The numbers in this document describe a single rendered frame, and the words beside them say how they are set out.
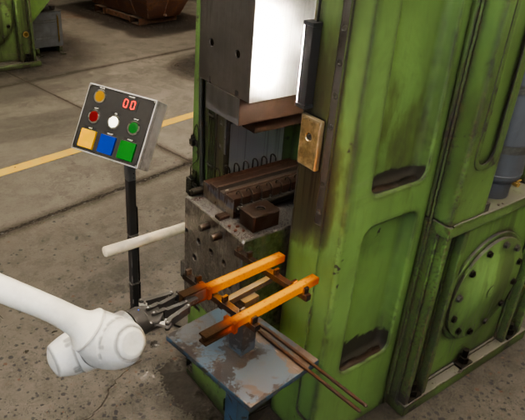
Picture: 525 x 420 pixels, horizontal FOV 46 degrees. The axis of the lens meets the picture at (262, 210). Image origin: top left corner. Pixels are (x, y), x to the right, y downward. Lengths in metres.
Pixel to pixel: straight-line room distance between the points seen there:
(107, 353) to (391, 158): 1.17
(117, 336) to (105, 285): 2.10
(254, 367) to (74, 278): 1.76
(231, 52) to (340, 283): 0.84
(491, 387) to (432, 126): 1.45
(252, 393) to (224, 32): 1.12
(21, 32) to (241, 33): 5.11
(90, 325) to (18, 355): 1.74
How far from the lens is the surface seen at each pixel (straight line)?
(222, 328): 1.63
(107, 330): 1.34
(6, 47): 6.90
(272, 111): 2.12
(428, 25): 2.01
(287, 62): 2.02
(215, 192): 2.26
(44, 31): 7.39
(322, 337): 2.24
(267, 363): 1.95
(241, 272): 1.78
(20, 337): 3.17
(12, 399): 2.89
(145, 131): 2.45
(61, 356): 1.48
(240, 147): 2.44
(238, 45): 1.98
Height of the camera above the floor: 2.04
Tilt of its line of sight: 30 degrees down
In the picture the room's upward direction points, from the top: 5 degrees clockwise
